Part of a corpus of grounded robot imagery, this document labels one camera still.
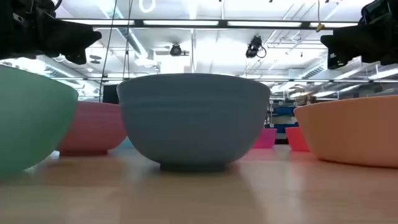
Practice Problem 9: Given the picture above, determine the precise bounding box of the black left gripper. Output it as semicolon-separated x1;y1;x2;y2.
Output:
0;0;103;65

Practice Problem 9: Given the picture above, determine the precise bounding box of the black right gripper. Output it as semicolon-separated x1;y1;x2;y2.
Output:
320;12;398;70

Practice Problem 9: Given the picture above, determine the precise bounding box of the peach orange plastic bowl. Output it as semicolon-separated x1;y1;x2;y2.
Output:
293;95;398;169

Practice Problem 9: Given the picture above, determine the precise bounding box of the pink plastic bowl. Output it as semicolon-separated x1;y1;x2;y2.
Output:
57;101;127;156

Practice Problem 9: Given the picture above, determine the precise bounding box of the green plastic bowl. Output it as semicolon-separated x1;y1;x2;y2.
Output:
0;64;79;181

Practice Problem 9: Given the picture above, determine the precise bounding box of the grey-blue plastic bowl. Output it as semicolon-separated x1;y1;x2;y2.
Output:
116;73;272;172

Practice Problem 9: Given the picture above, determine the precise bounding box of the black monitor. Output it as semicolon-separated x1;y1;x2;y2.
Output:
102;83;120;105

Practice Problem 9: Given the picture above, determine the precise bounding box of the blue storage rack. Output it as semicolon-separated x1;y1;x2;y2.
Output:
269;105;300;135

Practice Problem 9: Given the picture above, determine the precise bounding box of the small orange plastic cup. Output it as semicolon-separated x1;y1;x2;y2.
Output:
285;126;311;152

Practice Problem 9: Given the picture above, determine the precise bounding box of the small magenta plastic cup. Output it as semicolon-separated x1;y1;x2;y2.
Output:
252;128;278;149

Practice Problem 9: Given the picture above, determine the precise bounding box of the hanging cable with yellow tag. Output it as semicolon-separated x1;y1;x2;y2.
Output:
315;0;326;34

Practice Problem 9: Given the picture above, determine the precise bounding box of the black hanging cable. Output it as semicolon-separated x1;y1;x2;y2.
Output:
98;0;119;103
122;0;133;80

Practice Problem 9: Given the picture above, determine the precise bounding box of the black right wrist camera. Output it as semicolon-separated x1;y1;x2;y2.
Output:
360;0;393;25

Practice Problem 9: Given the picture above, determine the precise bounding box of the black overhead frame beam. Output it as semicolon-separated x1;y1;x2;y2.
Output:
55;18;359;30

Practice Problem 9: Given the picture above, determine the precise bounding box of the black overhead camera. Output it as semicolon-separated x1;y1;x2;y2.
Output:
245;34;268;60
169;43;190;58

